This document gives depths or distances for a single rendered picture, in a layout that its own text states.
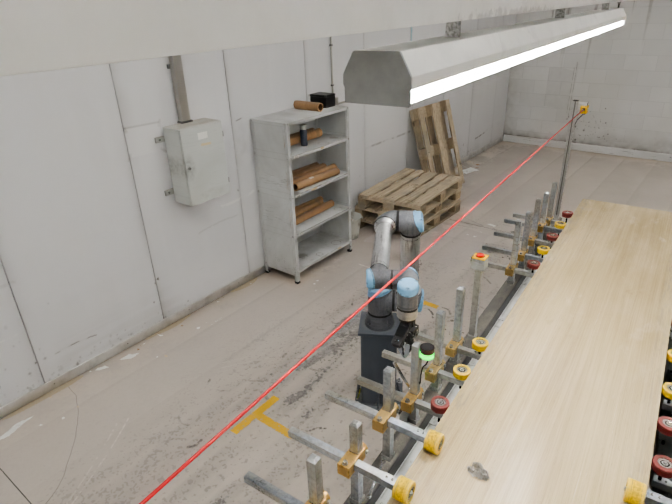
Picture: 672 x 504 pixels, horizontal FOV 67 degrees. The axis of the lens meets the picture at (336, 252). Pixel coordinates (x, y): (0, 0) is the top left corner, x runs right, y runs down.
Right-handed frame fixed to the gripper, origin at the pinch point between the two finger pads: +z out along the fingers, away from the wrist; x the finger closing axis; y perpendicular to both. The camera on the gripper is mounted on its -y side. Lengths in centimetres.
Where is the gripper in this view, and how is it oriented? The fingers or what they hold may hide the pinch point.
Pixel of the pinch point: (403, 356)
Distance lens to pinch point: 236.3
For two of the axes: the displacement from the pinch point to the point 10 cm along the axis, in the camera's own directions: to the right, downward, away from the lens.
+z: 0.3, 9.0, 4.4
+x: -8.3, -2.2, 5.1
